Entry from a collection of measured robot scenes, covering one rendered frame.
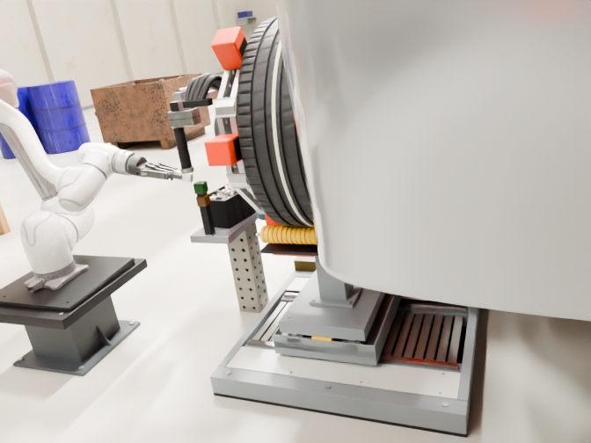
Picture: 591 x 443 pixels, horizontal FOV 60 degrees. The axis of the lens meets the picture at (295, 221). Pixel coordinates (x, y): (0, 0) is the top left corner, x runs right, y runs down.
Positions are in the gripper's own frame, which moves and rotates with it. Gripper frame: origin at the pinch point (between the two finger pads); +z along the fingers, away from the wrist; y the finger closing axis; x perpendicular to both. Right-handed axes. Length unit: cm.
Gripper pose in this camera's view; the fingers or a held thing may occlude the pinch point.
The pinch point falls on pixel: (183, 176)
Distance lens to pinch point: 186.0
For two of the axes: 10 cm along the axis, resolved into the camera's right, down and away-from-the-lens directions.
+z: 9.5, 2.3, -2.1
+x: -1.2, 9.0, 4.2
